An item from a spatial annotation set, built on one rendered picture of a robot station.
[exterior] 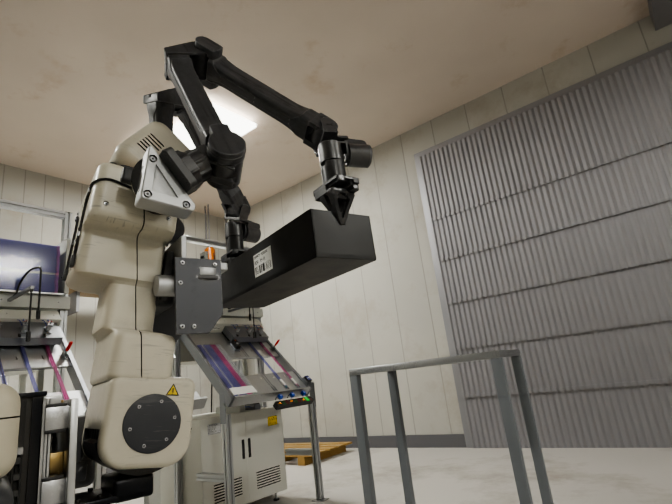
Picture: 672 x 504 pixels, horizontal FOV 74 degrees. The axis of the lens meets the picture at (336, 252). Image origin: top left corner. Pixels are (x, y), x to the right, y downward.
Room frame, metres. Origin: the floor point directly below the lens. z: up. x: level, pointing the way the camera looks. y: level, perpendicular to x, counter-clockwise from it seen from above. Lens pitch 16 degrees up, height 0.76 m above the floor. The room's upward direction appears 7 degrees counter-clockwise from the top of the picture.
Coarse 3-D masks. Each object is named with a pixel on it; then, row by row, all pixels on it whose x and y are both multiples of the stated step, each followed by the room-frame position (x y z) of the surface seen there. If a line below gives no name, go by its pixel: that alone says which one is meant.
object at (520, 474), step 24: (432, 360) 1.98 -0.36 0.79; (456, 360) 1.93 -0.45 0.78; (360, 384) 2.20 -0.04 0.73; (504, 384) 1.85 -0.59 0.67; (360, 408) 2.17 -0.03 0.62; (504, 408) 1.85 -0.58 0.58; (528, 408) 2.20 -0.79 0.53; (360, 432) 2.18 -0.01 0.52; (528, 432) 2.21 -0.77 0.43; (360, 456) 2.19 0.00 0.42; (408, 456) 2.56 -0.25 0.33; (408, 480) 2.53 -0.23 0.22
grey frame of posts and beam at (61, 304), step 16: (64, 224) 2.44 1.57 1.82; (0, 304) 2.19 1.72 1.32; (16, 304) 2.25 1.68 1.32; (32, 304) 2.31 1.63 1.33; (48, 304) 2.37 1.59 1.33; (64, 304) 2.43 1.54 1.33; (64, 320) 2.46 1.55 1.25; (64, 336) 2.46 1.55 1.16; (64, 368) 2.47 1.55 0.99; (96, 464) 2.14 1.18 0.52; (96, 480) 2.14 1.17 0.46
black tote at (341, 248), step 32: (288, 224) 0.99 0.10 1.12; (320, 224) 0.93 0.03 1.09; (352, 224) 0.98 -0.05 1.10; (256, 256) 1.12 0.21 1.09; (288, 256) 1.00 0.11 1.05; (320, 256) 0.92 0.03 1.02; (352, 256) 0.97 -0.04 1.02; (224, 288) 1.30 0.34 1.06; (256, 288) 1.15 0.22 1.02; (288, 288) 1.21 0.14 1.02
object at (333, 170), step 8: (328, 160) 0.94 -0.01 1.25; (336, 160) 0.94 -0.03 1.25; (328, 168) 0.94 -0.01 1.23; (336, 168) 0.94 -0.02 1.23; (344, 168) 0.96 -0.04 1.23; (328, 176) 0.94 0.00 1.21; (336, 176) 0.91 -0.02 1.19; (344, 176) 0.92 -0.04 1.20; (328, 184) 0.94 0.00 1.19; (336, 184) 0.95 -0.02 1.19
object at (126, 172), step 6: (138, 162) 0.77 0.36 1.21; (126, 168) 0.76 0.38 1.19; (132, 168) 0.77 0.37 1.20; (138, 168) 0.77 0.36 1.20; (126, 174) 0.76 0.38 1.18; (132, 174) 0.77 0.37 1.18; (138, 174) 0.78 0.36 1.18; (120, 180) 0.77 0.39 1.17; (126, 180) 0.77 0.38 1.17; (132, 180) 0.77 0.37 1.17; (138, 180) 0.77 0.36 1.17; (132, 186) 0.77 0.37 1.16
